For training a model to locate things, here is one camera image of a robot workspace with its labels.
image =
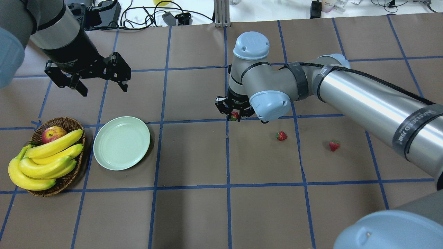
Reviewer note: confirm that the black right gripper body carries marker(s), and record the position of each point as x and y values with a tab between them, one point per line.
236	98

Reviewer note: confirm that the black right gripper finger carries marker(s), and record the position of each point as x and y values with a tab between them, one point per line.
246	112
222	107

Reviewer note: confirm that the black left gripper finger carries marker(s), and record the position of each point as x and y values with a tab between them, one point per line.
61	80
117	70

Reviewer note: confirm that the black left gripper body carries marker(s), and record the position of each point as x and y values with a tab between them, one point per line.
73	56

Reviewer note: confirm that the red strawberry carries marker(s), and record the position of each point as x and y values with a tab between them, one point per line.
334	145
281	136
234	116

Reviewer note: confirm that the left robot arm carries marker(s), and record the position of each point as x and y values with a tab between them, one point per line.
58	30

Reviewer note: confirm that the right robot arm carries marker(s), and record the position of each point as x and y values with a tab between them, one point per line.
409	124

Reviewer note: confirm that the light green plate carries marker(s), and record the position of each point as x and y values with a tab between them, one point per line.
121	143

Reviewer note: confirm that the brown wicker basket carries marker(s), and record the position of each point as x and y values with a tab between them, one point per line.
62	183

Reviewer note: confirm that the red apple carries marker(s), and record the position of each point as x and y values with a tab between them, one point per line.
52	133

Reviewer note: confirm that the yellow banana bunch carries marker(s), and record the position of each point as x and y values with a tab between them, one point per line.
37	167

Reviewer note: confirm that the black power adapter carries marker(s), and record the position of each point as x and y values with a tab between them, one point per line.
315	9

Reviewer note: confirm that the aluminium frame post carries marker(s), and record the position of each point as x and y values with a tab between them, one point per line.
222	13

